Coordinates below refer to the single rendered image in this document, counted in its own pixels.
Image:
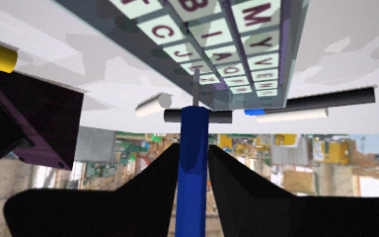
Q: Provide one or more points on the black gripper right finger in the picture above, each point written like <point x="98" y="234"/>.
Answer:
<point x="250" y="205"/>

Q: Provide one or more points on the blue stylus with thin metal tip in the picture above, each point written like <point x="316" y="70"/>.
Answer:
<point x="192" y="176"/>

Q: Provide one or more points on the yellow cylinder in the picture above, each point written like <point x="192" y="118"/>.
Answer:
<point x="8" y="59"/>

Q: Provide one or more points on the keyboard with white letter keys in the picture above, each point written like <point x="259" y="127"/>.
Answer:
<point x="242" y="52"/>

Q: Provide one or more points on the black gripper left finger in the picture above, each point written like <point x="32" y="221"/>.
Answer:
<point x="142" y="207"/>

